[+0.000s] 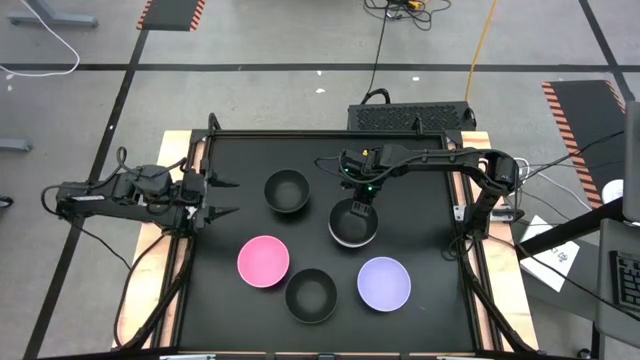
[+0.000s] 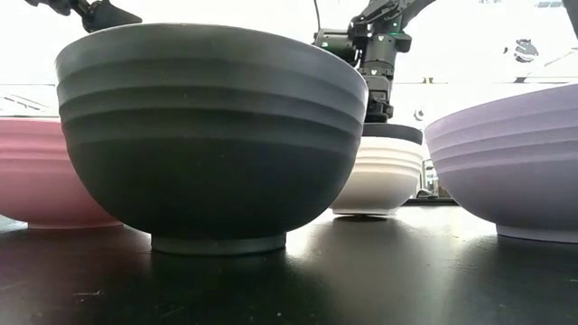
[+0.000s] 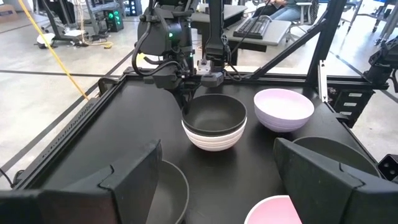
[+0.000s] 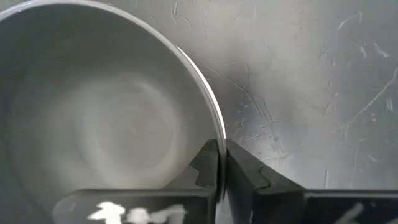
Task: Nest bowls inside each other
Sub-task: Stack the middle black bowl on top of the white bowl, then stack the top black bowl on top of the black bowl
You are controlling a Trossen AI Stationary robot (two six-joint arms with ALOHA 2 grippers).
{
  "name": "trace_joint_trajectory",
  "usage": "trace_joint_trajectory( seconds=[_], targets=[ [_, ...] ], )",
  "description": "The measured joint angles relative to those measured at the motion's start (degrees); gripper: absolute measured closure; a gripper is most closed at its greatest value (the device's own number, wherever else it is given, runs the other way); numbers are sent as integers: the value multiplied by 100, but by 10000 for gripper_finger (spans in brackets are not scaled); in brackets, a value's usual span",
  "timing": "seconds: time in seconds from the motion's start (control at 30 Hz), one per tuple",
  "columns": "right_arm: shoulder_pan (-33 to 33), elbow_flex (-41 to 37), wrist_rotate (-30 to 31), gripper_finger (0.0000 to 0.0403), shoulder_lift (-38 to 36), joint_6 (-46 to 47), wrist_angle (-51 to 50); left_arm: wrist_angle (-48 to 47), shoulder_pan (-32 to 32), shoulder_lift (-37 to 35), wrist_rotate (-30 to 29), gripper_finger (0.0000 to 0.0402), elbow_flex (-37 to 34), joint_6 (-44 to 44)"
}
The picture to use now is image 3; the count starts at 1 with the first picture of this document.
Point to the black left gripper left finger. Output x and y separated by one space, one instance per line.
93 205

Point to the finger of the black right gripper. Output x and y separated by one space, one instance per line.
184 101
189 96

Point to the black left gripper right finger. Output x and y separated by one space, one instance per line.
342 202

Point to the dark grey bowl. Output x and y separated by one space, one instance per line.
214 115
171 193
335 149

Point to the white bowl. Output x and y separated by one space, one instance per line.
214 143

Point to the pink bowl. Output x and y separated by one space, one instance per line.
270 213

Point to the purple bowl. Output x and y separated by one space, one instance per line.
283 105

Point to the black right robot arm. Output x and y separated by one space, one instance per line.
161 31

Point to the computer tower green lights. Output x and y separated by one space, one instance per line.
113 20

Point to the black keyboard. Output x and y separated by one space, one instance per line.
252 28

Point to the black labelled control boxes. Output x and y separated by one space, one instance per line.
342 105

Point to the grey desk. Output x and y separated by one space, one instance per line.
276 34

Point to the person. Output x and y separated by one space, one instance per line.
286 14

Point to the white floor device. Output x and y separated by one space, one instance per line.
46 40

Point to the grey office chair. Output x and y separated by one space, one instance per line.
303 18

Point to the cardboard box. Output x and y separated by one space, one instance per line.
7 13

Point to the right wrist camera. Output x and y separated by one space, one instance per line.
212 80

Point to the black stereo camera box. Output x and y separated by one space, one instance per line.
388 168

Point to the silver bracket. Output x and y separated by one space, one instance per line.
322 81

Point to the black aluminium rig frame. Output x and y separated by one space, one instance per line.
326 31

